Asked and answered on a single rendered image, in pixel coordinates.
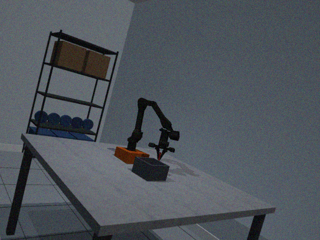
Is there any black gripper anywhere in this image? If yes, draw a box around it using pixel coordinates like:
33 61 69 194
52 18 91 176
148 137 175 160

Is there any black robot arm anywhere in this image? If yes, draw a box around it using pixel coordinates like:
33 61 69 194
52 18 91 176
125 97 180 152

